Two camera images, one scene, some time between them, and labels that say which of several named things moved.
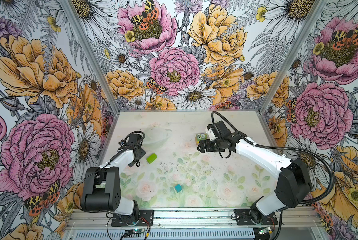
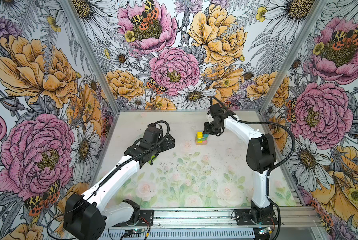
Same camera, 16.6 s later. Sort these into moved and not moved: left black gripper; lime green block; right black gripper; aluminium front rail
Moved: left black gripper; right black gripper
Not moved: lime green block; aluminium front rail
